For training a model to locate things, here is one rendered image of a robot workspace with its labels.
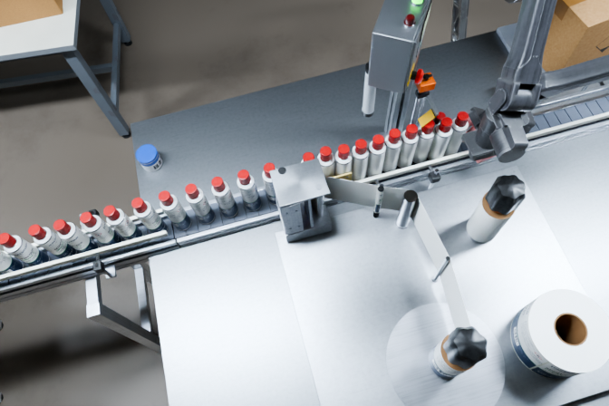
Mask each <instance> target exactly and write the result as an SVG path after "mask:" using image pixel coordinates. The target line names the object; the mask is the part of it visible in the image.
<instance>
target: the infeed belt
mask: <svg viewBox="0 0 609 406"><path fill-rule="evenodd" d="M606 112H609V96H607V97H604V98H601V99H597V100H594V101H588V102H584V103H581V104H577V105H575V106H571V107H567V108H564V109H561V110H557V111H551V112H548V113H544V114H540V115H537V116H534V117H533V118H534V120H535V123H536V125H535V127H533V128H532V129H531V130H530V132H529V133H532V132H536V131H541V130H545V129H549V128H552V127H555V126H558V125H562V124H566V123H568V122H572V121H578V120H582V119H585V118H588V117H592V116H595V115H598V114H602V113H606ZM608 120H609V118H606V119H602V120H599V121H593V122H590V123H587V124H584V125H580V126H576V127H574V128H570V129H566V130H561V131H557V132H554V133H550V134H547V135H544V136H540V137H536V138H534V139H530V140H528V142H530V141H532V140H539V139H542V138H545V137H549V136H552V135H556V134H559V133H562V132H566V131H571V130H575V129H578V128H582V127H585V126H588V125H592V124H596V123H598V122H602V121H608ZM529 133H527V134H529ZM466 150H468V148H467V146H466V144H465V143H463V142H461V144H460V146H459V150H458V152H457V153H460V152H462V151H466ZM466 159H469V156H467V157H464V158H461V159H455V160H452V161H448V162H444V163H441V164H438V165H434V166H432V168H437V167H440V166H443V165H447V164H450V163H453V162H457V161H460V160H466ZM427 169H429V168H424V169H418V170H415V171H412V172H408V173H405V174H401V175H398V176H395V177H391V178H387V179H382V180H379V183H381V182H384V181H387V180H391V179H396V178H400V177H404V176H407V175H410V174H413V173H417V172H421V171H424V170H427ZM258 194H259V197H260V199H261V202H262V205H261V208H260V209H259V210H258V211H255V212H251V211H249V210H247V208H246V206H245V203H244V200H243V199H242V196H239V197H235V198H234V199H235V201H236V203H237V206H238V213H237V215H236V216H235V217H232V218H227V217H224V216H223V214H222V211H221V209H220V207H219V205H218V203H217V202H216V203H212V204H209V205H210V206H211V207H212V209H213V211H214V213H215V219H214V221H213V222H212V223H210V224H208V225H204V224H202V223H200V221H199V220H198V217H197V216H196V214H195V212H194V211H193V209H190V210H186V212H187V214H188V216H189V217H190V219H191V226H190V228H189V229H188V230H185V231H179V230H177V229H176V227H175V226H174V224H173V223H172V225H173V230H174V236H175V238H180V237H185V236H189V235H192V234H196V233H199V232H202V231H206V230H210V229H212V228H216V227H222V226H225V225H229V224H232V223H236V222H238V221H242V220H246V219H249V218H255V217H258V216H262V215H265V214H268V213H272V212H276V211H278V208H277V206H275V205H272V204H271V203H270V202H269V200H268V196H267V194H266V191H265V190H264V189H263V190H259V191H258Z"/></svg>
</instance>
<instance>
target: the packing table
mask: <svg viewBox="0 0 609 406"><path fill-rule="evenodd" d="M100 2H101V5H102V6H103V8H104V10H105V12H106V14H107V15H108V17H109V18H110V20H111V23H112V25H113V40H112V63H105V64H99V65H93V66H89V65H88V64H87V62H85V60H84V59H83V57H82V55H81V54H80V52H79V51H78V49H77V38H78V26H79V14H80V3H81V0H63V14H59V15H55V16H50V17H46V18H42V19H37V20H33V21H29V22H24V23H20V24H12V25H8V26H4V27H0V63H5V62H11V61H17V60H23V59H30V58H35V57H42V56H48V55H55V54H60V53H61V54H62V55H63V57H64V58H65V60H66V61H67V63H68V64H70V66H71V67H72V69H68V70H61V71H56V72H44V73H38V74H32V75H26V76H19V77H14V78H7V79H1V80H0V89H1V88H7V87H14V86H19V85H26V84H32V83H39V82H49V81H56V80H61V79H68V78H74V77H79V79H80V80H81V82H82V84H83V85H84V86H85V88H86V89H87V91H88V92H89V93H90V95H91V96H92V97H93V99H94V100H95V101H96V103H97V104H98V105H99V107H100V108H101V110H102V112H103V113H104V114H105V116H106V117H107V119H108V120H109V121H110V123H111V125H112V126H113V127H114V129H115V130H116V131H117V132H118V133H119V135H120V136H122V137H123V138H124V139H128V138H129V137H130V136H131V133H130V132H129V126H128V125H127V123H126V122H125V120H124V119H123V118H122V116H121V114H120V113H119V92H120V59H121V42H122V43H124V44H125V45H126V46H130V45H131V44H132V41H131V36H130V34H129V32H128V30H127V28H126V26H125V24H124V22H123V21H122V19H121V16H120V14H119V12H118V10H117V8H116V6H115V4H114V3H113V1H112V0H100ZM110 72H111V98H110V97H109V96H108V94H107V93H106V91H105V90H104V89H103V88H102V86H101V84H100V83H99V81H98V80H97V78H96V77H95V75H94V74H99V73H110Z"/></svg>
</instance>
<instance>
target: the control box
mask: <svg viewBox="0 0 609 406"><path fill-rule="evenodd" d="M429 5H430V0H423V2H422V4H421V5H413V4H412V3H411V0H384V3H383V5H382V9H381V11H380V14H379V16H378V19H377V22H376V24H375V26H374V28H373V31H372V43H371V53H370V63H369V72H368V82H367V84H368V85H369V86H372V87H376V88H380V89H384V90H387V91H391V92H397V93H404V92H406V91H407V89H408V86H409V84H410V81H411V73H412V71H413V69H414V66H415V63H416V61H417V58H418V54H419V52H418V54H417V50H418V46H419V43H420V38H421V30H422V26H423V23H424V20H425V17H426V14H427V11H428V8H429ZM409 14H412V15H414V16H415V22H416V23H415V25H414V26H413V27H412V28H407V27H405V26H404V25H403V21H404V19H405V17H406V15H409ZM420 48H421V44H420ZM419 51H420V49H419ZM416 54H417V57H416Z"/></svg>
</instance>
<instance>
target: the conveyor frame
mask: <svg viewBox="0 0 609 406"><path fill-rule="evenodd" d="M607 96H609V92H608V93H606V94H602V95H598V96H595V97H592V98H588V99H585V100H581V101H575V102H572V103H568V104H565V105H562V106H558V107H555V108H552V109H548V110H544V111H539V112H535V113H532V115H533V117H534V116H537V115H540V114H544V113H548V112H551V111H557V110H561V109H564V108H567V107H571V106H575V105H577V104H581V103H584V102H590V101H594V100H597V99H601V98H604V97H607ZM606 130H609V120H608V121H602V122H598V123H596V124H592V125H588V126H585V127H582V128H578V129H575V130H570V131H566V132H562V133H559V134H556V135H552V136H549V137H545V138H542V139H539V140H532V141H530V142H529V143H528V147H527V148H526V149H525V151H526V152H528V151H531V150H537V149H540V148H544V147H547V146H550V145H554V144H557V143H560V142H564V141H567V140H572V139H576V138H580V137H583V136H586V135H590V134H593V133H597V132H599V131H606ZM495 160H498V157H494V158H492V159H487V160H485V161H483V162H480V163H477V162H476V161H472V160H471V159H470V158H469V159H464V160H460V161H457V162H453V163H450V164H447V165H443V166H440V167H437V168H433V170H434V171H435V169H438V170H439V174H440V175H441V176H442V175H445V174H449V173H452V172H455V171H459V170H462V169H468V168H471V167H475V166H478V165H481V164H485V163H488V162H491V161H495ZM429 173H430V170H429V169H427V170H424V171H421V172H417V173H413V174H410V175H407V176H404V177H400V178H396V179H391V180H387V181H384V182H381V183H380V185H381V184H383V185H384V187H388V188H399V187H402V186H406V185H409V184H412V183H416V182H419V181H423V180H426V179H429V178H428V176H429ZM324 203H325V205H326V207H330V206H333V205H337V204H340V203H344V201H340V200H334V199H329V198H324ZM278 220H281V218H280V215H279V212H278V211H276V212H272V213H268V214H265V215H262V216H258V217H252V218H249V219H246V220H242V221H238V222H236V223H232V224H229V225H225V226H222V227H216V228H212V229H210V230H206V231H202V232H199V233H196V234H192V235H189V236H185V237H180V238H175V241H176V244H177V245H178V246H179V247H185V246H189V245H193V244H196V243H199V242H202V241H206V240H210V239H212V238H216V237H222V236H225V235H228V234H232V233H236V232H238V231H242V230H245V229H249V228H252V227H258V226H262V225H264V224H268V223H271V222H275V221H278Z"/></svg>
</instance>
